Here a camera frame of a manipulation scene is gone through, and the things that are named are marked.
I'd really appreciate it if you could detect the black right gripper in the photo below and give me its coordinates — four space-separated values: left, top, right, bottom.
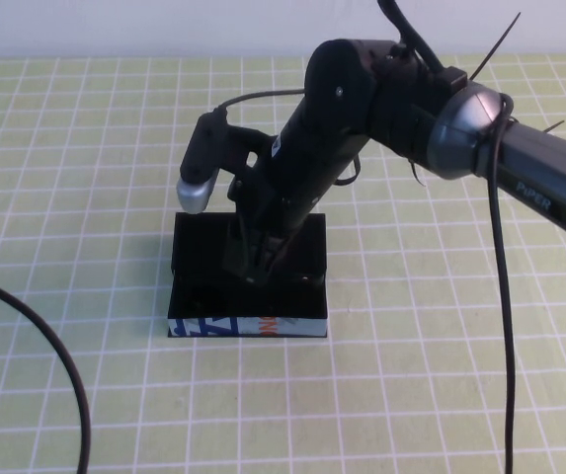
221 120 365 288

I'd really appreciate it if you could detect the black printed glasses case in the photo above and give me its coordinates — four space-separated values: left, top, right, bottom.
166 211 331 341

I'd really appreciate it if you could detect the green checked tablecloth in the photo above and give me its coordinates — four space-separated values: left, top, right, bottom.
0 52 566 474

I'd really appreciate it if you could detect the long black zip tie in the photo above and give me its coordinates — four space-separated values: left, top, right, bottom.
468 12 524 81

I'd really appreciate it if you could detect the black looping cable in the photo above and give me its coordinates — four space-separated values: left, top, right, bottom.
0 272 92 474

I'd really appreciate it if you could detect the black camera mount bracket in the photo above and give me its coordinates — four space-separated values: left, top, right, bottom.
225 123 270 182

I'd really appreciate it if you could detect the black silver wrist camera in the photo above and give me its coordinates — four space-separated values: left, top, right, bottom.
175 112 230 215

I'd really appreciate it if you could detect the thin black camera cable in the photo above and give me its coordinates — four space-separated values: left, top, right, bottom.
212 87 309 119

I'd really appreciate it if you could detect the long black hanging cable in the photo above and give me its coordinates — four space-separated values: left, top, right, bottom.
474 92 520 474

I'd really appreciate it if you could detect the thick black cable with plug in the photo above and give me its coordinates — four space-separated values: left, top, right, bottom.
376 0 467 93

